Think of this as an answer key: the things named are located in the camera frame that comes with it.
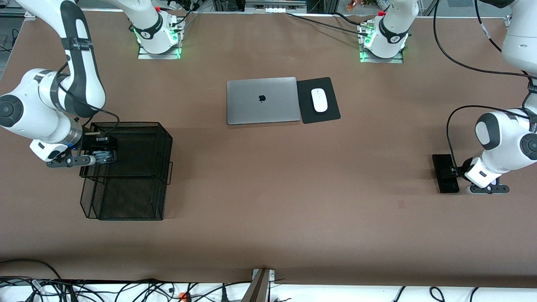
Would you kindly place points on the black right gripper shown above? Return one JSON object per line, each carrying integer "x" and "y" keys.
{"x": 91, "y": 143}

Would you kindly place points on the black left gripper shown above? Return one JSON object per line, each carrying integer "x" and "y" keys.
{"x": 457, "y": 172}

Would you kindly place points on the small black flip phone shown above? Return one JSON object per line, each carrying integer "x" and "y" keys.
{"x": 104, "y": 157}

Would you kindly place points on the long black slab phone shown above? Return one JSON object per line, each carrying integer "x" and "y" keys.
{"x": 440, "y": 161}

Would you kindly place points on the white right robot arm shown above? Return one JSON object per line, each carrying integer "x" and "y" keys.
{"x": 33, "y": 113}

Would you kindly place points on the black mesh two-tier tray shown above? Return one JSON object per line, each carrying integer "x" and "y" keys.
{"x": 126, "y": 201}

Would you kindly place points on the silver closed laptop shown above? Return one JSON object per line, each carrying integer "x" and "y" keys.
{"x": 251, "y": 109}

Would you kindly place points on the white computer mouse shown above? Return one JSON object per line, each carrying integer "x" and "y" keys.
{"x": 319, "y": 100}

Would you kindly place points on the black mouse pad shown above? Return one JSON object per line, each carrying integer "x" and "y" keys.
{"x": 304, "y": 90}

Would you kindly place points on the white power strip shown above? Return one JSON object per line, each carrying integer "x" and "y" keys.
{"x": 277, "y": 8}

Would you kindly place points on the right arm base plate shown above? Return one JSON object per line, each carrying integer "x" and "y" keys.
{"x": 144, "y": 55}

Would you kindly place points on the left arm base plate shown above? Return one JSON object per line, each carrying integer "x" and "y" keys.
{"x": 398, "y": 60}

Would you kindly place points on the aluminium frame profile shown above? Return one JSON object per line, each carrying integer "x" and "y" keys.
{"x": 508, "y": 21}

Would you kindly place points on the grey metal camera stand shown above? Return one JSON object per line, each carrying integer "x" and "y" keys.
{"x": 260, "y": 289}

